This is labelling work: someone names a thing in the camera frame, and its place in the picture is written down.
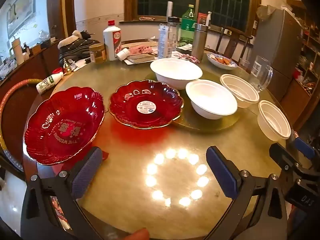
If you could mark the red glass plate gold print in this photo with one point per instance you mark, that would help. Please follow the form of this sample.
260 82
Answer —
65 127

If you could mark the person's left hand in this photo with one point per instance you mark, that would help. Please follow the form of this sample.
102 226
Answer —
137 235

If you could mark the red glass plate round sticker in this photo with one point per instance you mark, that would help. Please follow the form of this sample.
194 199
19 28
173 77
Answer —
146 100

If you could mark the crumpled plastic bag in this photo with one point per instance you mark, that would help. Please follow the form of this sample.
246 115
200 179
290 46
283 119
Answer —
266 11

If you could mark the cream ribbed plastic bowl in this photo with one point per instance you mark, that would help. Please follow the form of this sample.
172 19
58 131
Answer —
273 121
240 90

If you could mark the clear bottle black cap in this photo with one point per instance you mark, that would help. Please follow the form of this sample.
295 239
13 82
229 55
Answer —
173 35

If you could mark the board with pink meat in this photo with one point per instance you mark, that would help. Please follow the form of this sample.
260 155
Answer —
142 52

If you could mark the white green drink bottle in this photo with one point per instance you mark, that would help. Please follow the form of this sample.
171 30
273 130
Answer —
48 83

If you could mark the dark wooden chair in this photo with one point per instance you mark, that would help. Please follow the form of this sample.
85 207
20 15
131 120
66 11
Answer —
235 40

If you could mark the white liquor bottle red cap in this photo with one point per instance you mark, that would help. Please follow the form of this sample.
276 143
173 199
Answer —
112 42

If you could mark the large white foam bowl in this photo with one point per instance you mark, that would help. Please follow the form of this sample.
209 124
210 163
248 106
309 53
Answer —
175 71

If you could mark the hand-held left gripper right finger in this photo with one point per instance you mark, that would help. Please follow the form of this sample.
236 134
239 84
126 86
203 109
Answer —
222 173

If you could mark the multicoloured hula hoop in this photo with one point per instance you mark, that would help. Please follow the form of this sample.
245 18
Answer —
10 92

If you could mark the wooden shelf with clutter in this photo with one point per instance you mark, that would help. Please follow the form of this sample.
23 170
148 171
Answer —
308 62

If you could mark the small drinking glass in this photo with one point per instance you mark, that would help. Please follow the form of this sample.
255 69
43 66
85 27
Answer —
243 65

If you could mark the pile of pink wrapped candies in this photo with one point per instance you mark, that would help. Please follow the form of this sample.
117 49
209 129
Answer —
190 58

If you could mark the red paper packet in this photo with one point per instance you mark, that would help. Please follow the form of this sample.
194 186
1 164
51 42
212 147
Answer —
105 155

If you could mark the red round lid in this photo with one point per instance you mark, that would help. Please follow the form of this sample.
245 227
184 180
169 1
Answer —
57 70

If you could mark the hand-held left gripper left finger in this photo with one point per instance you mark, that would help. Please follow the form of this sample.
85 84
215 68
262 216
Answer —
86 173

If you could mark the black fur-lined boots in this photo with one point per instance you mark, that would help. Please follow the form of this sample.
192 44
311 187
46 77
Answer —
75 47

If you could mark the small brown bottle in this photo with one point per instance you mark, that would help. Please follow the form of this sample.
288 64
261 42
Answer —
26 50

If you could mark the wooden sideboard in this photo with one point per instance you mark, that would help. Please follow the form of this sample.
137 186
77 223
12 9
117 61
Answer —
32 67

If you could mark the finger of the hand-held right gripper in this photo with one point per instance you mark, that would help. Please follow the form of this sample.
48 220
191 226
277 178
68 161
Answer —
305 148
283 156

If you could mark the stainless steel thermos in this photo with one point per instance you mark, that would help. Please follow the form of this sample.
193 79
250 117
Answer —
199 42

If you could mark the small gold perfume bottle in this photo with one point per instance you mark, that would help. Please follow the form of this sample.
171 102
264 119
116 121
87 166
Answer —
67 67

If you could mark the clear glass mug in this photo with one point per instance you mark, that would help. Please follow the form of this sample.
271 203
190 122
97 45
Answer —
260 73

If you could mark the small red box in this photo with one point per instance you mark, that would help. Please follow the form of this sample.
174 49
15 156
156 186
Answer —
202 18

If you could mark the white paper roll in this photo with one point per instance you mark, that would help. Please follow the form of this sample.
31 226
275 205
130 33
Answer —
169 10

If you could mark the blue rimmed plate with food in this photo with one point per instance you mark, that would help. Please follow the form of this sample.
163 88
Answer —
222 61

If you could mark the framed wall painting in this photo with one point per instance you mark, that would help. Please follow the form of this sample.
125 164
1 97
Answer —
21 7

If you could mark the green plastic bottle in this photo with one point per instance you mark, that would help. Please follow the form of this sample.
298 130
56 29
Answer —
188 27

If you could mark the grey refrigerator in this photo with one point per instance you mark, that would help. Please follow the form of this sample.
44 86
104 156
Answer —
277 47

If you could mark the glass jar gold lid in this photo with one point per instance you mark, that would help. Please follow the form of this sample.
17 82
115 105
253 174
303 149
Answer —
97 53

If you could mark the small wooden box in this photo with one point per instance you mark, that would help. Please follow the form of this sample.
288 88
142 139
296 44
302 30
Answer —
36 49

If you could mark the medium white foam bowl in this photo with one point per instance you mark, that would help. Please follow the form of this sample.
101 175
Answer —
212 100

